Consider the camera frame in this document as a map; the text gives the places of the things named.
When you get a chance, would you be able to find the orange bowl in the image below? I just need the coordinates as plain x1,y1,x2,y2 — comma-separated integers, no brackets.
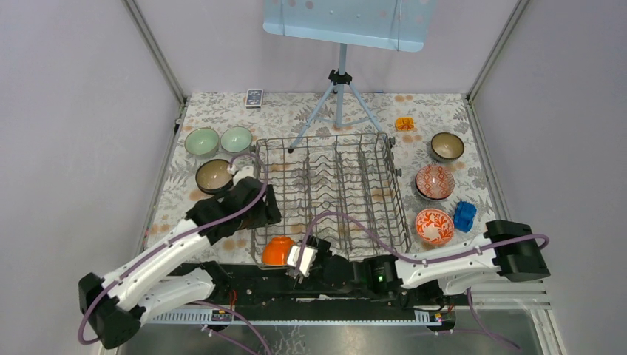
261,235,295,266

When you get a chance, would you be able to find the pink speckled bowl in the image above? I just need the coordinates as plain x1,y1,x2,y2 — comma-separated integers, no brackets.
194,159,234,195

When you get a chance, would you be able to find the pale green checkered bowl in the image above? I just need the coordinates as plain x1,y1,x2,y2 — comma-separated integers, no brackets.
220,126,253,155

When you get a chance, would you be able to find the light green bowl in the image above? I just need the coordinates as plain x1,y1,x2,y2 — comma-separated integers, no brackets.
184,127,220,158

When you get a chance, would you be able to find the white red patterned bowl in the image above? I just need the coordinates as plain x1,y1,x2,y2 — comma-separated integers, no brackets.
415,209,455,246

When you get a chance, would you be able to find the blue white zigzag bowl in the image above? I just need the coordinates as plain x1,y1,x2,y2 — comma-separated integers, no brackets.
415,165,455,200

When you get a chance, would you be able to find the dark brown patterned bowl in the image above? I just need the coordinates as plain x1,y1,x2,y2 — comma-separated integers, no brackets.
430,132,465,163

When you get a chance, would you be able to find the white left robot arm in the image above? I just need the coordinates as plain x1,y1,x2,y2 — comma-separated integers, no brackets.
78,177,281,349

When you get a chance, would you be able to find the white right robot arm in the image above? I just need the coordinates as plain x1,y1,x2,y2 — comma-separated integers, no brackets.
288,220,550,305

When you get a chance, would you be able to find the playing card box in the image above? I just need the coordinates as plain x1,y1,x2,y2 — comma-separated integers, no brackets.
245,89,264,109

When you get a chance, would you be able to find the blue plastic toy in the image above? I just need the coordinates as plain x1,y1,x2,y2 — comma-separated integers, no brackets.
453,201,477,233

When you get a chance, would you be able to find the light blue tripod stand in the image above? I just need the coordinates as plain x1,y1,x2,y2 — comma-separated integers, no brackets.
287,43,383,154

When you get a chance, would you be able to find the small yellow orange toy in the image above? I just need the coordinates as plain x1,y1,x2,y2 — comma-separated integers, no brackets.
395,117,415,132

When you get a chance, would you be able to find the light blue board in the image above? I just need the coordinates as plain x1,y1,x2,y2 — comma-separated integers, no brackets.
262,0,437,53

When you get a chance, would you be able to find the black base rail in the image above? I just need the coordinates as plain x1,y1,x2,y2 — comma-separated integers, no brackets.
171,261,468,322

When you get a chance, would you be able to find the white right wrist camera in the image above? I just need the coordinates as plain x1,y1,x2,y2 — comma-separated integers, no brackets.
286,245,318,277

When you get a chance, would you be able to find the grey wire dish rack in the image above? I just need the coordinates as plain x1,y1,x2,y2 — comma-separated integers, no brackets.
251,133,412,265

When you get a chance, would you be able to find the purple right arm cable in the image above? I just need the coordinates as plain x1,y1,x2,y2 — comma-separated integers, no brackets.
294,212,551,354

